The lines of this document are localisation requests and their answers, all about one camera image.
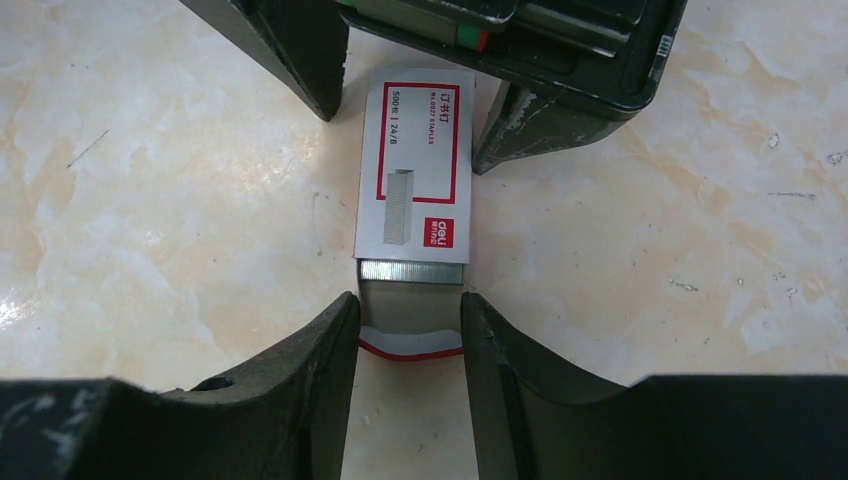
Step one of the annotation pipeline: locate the silver staple strip tray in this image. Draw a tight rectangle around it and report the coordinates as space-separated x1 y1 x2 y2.
357 259 465 362

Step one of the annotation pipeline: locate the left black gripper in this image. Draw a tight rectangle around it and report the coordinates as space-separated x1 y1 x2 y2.
338 1 687 175

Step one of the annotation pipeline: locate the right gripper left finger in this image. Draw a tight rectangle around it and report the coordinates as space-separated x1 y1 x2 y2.
1 292 360 479

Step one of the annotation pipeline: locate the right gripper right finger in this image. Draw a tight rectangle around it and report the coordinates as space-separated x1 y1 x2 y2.
461 293 847 479

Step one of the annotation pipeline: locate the red white staple box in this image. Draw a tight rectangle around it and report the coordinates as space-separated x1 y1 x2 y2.
354 67 476 264

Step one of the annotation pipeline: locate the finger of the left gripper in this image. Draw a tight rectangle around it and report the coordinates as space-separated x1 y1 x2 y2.
182 0 349 121

